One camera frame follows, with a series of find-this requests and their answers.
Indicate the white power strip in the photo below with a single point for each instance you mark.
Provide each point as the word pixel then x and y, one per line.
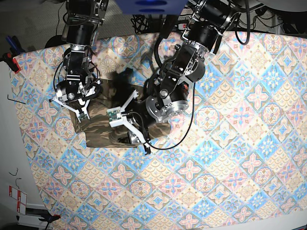
pixel 182 26

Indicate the red black clamp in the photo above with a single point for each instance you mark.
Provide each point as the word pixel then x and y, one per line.
pixel 15 49

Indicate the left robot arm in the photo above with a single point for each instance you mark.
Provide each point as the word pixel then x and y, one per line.
pixel 167 90

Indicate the red white label card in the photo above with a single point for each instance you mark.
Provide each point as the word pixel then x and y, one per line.
pixel 21 199

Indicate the black support post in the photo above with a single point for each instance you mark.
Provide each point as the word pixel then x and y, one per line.
pixel 169 24

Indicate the camouflage T-shirt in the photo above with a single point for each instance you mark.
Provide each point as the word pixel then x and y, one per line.
pixel 98 132

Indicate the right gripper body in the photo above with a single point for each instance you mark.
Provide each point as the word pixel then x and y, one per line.
pixel 76 97

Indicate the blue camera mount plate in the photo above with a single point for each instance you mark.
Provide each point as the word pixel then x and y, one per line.
pixel 173 7

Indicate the blue orange clamp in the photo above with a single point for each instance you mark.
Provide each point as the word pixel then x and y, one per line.
pixel 49 218

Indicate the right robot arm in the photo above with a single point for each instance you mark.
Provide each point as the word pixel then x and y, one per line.
pixel 77 79

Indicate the patterned tile tablecloth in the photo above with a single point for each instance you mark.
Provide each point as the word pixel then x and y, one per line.
pixel 237 155

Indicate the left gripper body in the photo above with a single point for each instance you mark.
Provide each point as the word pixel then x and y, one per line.
pixel 136 116

